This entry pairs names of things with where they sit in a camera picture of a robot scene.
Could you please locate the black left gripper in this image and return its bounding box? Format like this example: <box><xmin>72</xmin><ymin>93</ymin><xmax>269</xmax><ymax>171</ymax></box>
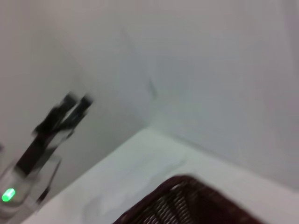
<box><xmin>15</xmin><ymin>92</ymin><xmax>94</xmax><ymax>175</ymax></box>

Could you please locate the dark brown woven basket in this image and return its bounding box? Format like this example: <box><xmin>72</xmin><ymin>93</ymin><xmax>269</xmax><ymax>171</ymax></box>
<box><xmin>112</xmin><ymin>174</ymin><xmax>299</xmax><ymax>224</ymax></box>

